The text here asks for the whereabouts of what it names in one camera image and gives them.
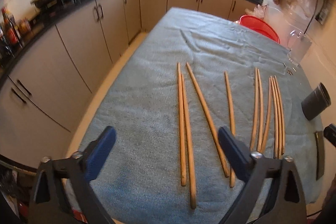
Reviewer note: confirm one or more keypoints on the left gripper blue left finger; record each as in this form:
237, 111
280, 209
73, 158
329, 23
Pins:
96, 153

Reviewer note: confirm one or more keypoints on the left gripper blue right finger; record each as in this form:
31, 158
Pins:
237, 153

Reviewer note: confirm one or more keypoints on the wooden chopstick group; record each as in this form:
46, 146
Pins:
255, 112
281, 117
279, 124
276, 143
261, 112

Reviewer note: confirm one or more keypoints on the wooden chopstick diagonal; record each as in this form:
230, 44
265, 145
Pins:
210, 122

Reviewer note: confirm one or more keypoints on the dark grey utensil holder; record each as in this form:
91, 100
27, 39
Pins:
316, 102

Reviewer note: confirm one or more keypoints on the beige kitchen base cabinets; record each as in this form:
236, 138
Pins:
45, 96

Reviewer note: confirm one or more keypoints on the black kitchen countertop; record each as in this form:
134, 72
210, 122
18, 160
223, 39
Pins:
78, 1

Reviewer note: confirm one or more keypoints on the blue terry towel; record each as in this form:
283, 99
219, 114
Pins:
140, 181

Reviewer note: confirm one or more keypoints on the clear glass pitcher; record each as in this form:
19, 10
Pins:
298, 45

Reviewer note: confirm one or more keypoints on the red plastic basin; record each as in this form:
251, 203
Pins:
258, 25

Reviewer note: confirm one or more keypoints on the dark sauce bottle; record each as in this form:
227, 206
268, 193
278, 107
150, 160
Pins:
11, 28

